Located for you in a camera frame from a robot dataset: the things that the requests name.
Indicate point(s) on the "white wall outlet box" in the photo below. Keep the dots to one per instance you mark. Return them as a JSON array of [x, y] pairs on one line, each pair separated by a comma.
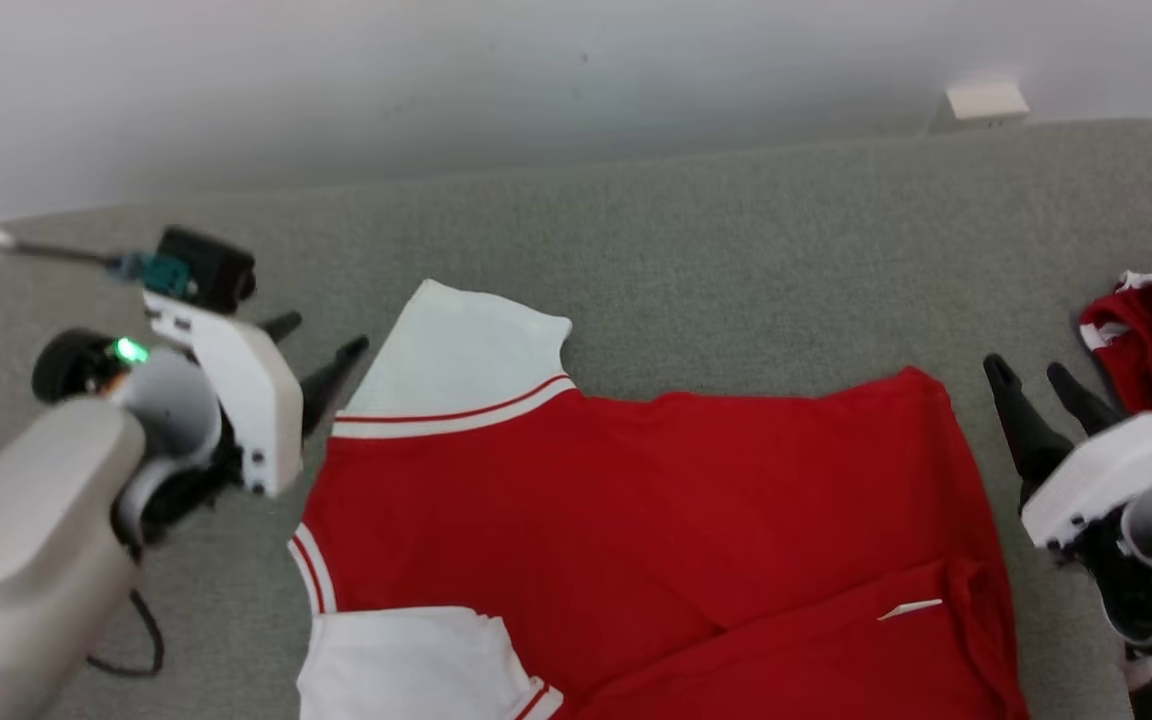
[[986, 102]]

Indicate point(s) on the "red shirt with white sleeves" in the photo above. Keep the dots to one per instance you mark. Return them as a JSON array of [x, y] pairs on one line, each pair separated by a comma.
[[636, 500]]

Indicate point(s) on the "red Bulls basketball shorts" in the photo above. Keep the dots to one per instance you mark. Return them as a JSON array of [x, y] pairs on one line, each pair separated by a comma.
[[1151, 330]]

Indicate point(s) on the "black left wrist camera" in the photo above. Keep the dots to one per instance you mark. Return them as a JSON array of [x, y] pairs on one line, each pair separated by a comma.
[[211, 265]]

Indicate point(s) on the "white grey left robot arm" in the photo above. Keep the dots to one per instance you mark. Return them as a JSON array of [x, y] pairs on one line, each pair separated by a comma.
[[26, 540]]

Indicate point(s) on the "teal left camera connector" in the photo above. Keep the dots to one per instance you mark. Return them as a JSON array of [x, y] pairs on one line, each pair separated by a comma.
[[156, 272]]

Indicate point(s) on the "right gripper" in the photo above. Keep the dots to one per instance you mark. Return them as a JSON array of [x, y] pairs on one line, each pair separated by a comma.
[[1116, 460]]

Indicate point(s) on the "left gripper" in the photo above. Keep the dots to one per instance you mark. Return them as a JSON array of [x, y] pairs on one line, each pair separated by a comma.
[[256, 410]]

